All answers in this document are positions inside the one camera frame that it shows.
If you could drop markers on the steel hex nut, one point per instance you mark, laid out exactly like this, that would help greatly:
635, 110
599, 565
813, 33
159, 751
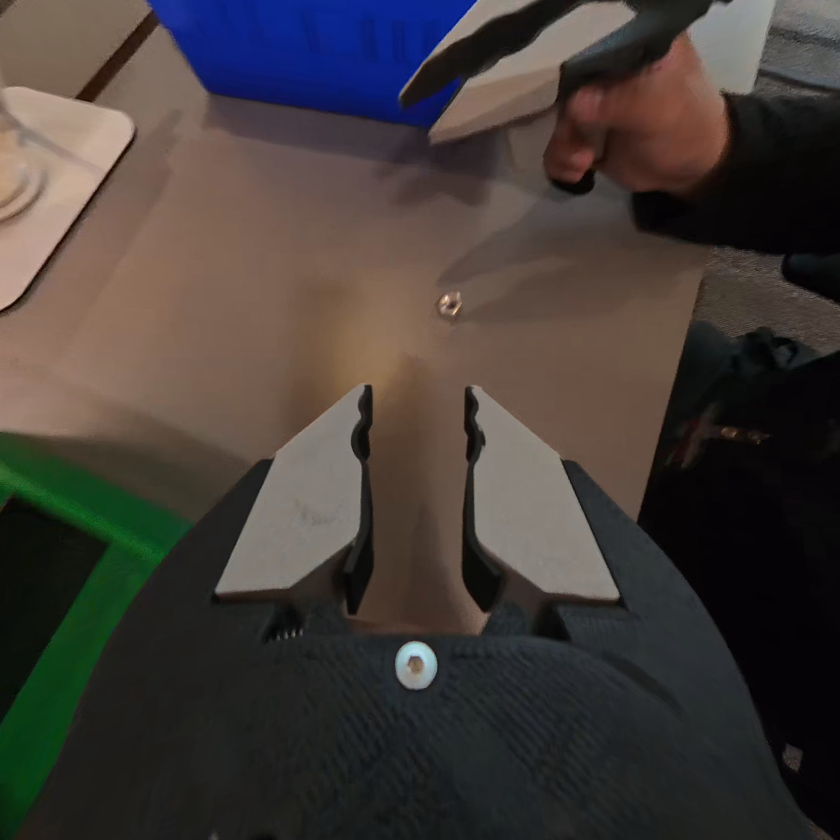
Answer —
451, 307

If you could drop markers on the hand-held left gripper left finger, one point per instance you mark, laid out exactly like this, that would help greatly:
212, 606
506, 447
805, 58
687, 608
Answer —
295, 525

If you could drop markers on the blue plastic bin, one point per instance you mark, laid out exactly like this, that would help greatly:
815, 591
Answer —
315, 52

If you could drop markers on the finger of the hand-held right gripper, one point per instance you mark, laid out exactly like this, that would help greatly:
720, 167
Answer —
505, 98
485, 46

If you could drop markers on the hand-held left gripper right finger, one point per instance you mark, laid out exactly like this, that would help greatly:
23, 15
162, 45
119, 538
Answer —
538, 525

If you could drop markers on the green plastic bin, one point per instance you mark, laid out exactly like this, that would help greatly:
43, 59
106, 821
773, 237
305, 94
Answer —
79, 499

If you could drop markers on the black bin divider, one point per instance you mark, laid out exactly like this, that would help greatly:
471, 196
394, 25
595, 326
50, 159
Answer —
46, 590

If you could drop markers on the person's right hand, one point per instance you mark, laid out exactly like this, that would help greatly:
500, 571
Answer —
656, 131

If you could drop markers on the person's right forearm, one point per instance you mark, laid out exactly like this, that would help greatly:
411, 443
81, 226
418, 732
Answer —
768, 177

